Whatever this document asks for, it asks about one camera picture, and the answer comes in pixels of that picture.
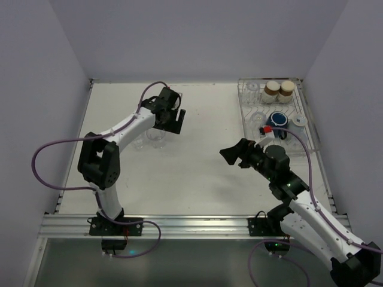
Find clear glass rack back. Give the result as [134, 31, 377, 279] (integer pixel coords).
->
[241, 81, 259, 106]

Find clear faceted glass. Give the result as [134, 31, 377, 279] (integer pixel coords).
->
[146, 129, 166, 149]

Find aluminium mounting rail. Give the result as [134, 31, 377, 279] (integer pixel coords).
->
[38, 213, 351, 240]

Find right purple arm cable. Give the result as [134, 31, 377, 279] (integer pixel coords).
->
[262, 125, 383, 285]

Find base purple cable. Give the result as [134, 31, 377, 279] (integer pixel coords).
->
[103, 220, 162, 258]
[249, 238, 311, 287]

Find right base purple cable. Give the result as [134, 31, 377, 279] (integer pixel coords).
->
[249, 238, 311, 287]

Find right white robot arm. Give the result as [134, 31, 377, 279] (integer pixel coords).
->
[220, 139, 382, 286]

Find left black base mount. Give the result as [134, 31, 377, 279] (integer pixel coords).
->
[87, 215, 143, 255]

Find brown banded cup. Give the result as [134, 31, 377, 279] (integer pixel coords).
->
[278, 81, 296, 103]
[261, 81, 280, 103]

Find clear glass with sticker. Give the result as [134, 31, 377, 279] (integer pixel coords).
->
[288, 114, 308, 141]

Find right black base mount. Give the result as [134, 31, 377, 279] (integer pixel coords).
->
[247, 210, 290, 256]

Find brown banded cup left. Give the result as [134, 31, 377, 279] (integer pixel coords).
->
[261, 81, 280, 103]

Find wire dish rack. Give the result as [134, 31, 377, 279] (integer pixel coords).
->
[237, 78, 318, 155]

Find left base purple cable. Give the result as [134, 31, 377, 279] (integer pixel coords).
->
[103, 220, 162, 258]

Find brown banded cup right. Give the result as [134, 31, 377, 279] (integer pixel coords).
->
[278, 81, 296, 103]

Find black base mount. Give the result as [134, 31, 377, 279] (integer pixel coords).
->
[247, 210, 290, 256]
[87, 215, 143, 255]

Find clear glass beside mug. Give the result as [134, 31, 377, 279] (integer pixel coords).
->
[248, 111, 267, 132]

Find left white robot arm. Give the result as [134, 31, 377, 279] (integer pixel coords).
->
[77, 87, 186, 221]

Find dark blue mug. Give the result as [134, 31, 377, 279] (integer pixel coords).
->
[266, 111, 288, 140]

